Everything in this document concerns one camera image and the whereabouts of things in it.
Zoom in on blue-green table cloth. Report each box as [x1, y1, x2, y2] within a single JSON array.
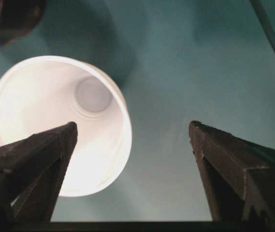
[[0, 0, 275, 223]]

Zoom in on black cup holder red handle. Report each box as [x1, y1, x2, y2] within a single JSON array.
[[0, 0, 45, 51]]

